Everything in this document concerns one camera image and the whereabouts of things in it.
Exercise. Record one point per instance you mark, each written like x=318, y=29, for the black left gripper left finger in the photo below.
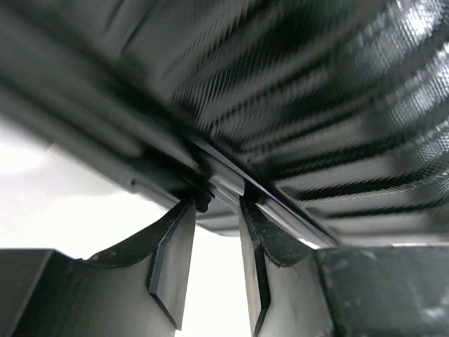
x=134, y=288

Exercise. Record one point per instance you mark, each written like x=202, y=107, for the black hard-shell suitcase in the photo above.
x=332, y=116

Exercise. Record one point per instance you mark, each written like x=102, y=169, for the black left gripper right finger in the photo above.
x=294, y=290

